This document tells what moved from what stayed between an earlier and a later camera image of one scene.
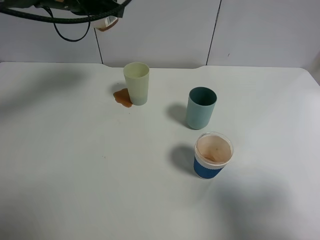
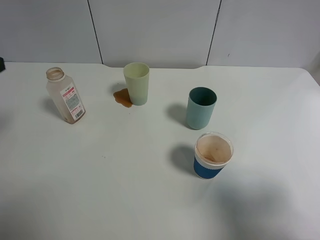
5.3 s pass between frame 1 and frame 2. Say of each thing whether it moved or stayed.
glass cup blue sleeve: stayed
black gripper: moved
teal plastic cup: stayed
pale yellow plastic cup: stayed
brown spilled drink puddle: stayed
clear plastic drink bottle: moved
